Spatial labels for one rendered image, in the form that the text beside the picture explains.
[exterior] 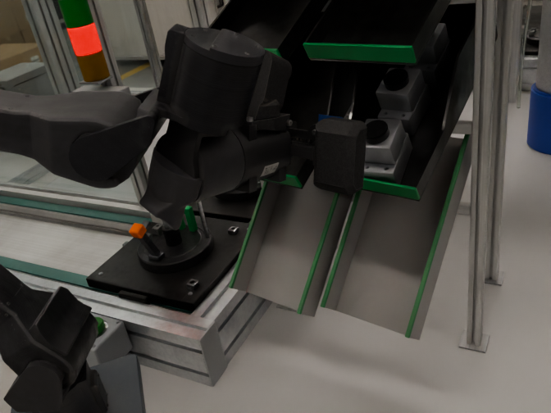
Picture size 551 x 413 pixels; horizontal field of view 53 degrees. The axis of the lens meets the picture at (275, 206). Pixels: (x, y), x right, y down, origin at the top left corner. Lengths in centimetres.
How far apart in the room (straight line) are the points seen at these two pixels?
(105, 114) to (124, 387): 36
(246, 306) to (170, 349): 15
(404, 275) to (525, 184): 65
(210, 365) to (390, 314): 30
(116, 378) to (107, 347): 24
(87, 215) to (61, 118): 92
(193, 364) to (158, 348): 7
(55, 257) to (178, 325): 46
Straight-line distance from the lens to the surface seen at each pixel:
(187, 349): 90
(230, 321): 93
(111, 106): 44
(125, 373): 70
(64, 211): 139
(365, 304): 80
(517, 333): 98
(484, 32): 71
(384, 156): 65
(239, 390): 91
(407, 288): 78
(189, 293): 94
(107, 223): 130
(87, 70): 112
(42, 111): 44
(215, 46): 38
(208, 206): 117
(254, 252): 87
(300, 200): 86
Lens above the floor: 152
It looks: 30 degrees down
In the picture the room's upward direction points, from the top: 10 degrees counter-clockwise
